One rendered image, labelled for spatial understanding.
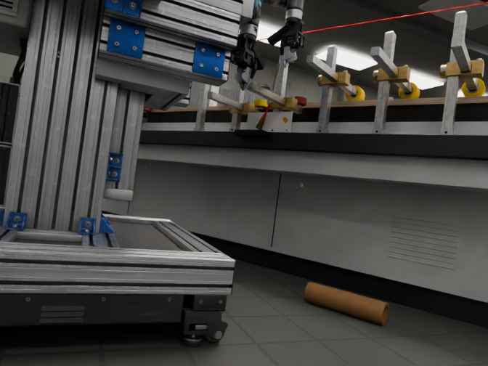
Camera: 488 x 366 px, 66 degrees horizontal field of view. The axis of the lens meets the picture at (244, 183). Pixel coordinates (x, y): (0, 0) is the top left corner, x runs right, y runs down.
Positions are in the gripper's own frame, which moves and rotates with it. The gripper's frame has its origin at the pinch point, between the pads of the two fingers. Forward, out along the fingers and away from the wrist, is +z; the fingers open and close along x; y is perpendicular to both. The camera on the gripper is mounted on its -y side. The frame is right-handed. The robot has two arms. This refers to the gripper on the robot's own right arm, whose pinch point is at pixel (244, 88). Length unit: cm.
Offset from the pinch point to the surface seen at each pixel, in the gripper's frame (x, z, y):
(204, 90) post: -53, -11, -31
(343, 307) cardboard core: 47, 80, -15
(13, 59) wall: -689, -143, -168
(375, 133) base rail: 45, 12, -31
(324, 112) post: 21.6, 3.3, -31.2
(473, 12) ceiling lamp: 7, -265, -515
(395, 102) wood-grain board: 46, -6, -52
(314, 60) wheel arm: 26.5, -11.4, -7.6
